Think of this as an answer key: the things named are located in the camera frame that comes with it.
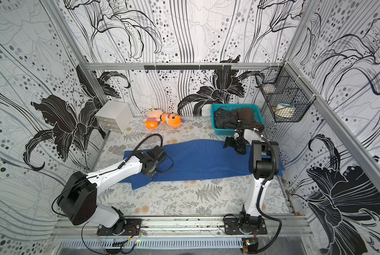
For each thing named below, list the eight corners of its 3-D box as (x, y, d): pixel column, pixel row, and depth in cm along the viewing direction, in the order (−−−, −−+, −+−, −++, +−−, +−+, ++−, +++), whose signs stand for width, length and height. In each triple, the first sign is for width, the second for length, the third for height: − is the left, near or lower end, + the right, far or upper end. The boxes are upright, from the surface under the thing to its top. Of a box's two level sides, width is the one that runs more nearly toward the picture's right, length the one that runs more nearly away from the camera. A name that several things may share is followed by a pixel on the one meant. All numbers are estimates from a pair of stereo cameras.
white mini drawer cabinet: (102, 130, 114) (93, 116, 103) (116, 113, 125) (108, 99, 114) (123, 134, 111) (115, 121, 100) (135, 117, 122) (129, 103, 111)
